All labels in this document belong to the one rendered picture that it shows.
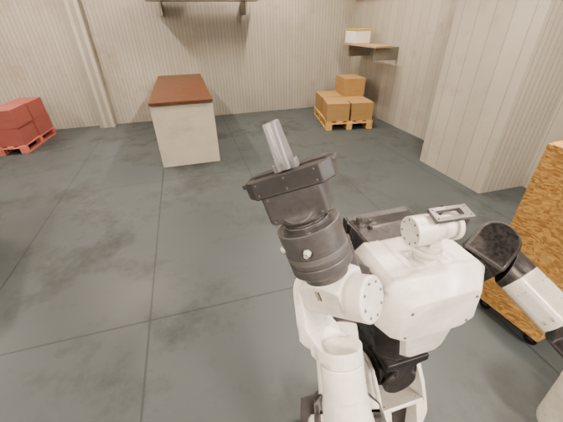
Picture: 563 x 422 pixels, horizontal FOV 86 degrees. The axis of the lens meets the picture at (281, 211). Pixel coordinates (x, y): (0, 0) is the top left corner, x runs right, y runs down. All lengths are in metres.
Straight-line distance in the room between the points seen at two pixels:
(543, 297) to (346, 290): 0.57
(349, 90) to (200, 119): 3.41
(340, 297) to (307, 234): 0.10
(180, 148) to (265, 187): 4.43
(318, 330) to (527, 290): 0.55
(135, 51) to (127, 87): 0.72
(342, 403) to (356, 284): 0.18
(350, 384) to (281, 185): 0.29
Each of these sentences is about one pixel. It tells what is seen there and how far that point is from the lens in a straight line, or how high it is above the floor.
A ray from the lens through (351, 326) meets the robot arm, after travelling 0.64.
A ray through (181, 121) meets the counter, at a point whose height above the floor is 0.65.
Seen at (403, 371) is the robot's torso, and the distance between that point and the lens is 1.00.
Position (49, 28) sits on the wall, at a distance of 7.65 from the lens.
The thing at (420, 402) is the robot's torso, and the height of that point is 0.87.
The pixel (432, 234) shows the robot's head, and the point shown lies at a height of 1.46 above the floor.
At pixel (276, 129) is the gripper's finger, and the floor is 1.71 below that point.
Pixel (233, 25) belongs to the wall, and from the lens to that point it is 7.41.
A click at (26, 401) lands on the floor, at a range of 2.52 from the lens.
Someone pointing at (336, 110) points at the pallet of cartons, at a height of 0.37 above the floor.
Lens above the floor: 1.82
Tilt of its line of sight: 32 degrees down
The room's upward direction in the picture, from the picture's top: 1 degrees counter-clockwise
